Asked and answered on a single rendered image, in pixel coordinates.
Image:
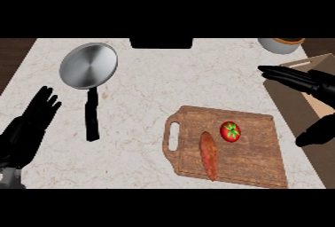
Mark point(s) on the red tomato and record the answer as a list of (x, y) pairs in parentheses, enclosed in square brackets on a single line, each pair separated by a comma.
[(230, 131)]

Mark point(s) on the black appliance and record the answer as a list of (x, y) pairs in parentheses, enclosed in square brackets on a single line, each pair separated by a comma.
[(162, 43)]

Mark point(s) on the brown cardboard box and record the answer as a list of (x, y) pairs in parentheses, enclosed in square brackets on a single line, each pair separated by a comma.
[(306, 118)]

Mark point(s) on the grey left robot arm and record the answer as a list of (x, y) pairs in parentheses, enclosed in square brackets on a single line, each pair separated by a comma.
[(10, 178)]

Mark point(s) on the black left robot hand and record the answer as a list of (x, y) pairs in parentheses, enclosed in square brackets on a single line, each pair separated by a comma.
[(23, 130)]

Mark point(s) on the orange sweet potato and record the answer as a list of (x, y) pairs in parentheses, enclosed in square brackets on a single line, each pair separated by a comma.
[(210, 156)]

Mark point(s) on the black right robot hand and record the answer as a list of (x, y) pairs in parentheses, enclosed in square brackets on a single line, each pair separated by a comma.
[(318, 85)]

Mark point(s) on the grey pot with brown rim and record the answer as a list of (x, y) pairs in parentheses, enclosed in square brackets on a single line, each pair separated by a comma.
[(280, 45)]

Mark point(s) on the brown wooden cutting board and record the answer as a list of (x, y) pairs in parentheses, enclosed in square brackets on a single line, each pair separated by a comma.
[(231, 147)]

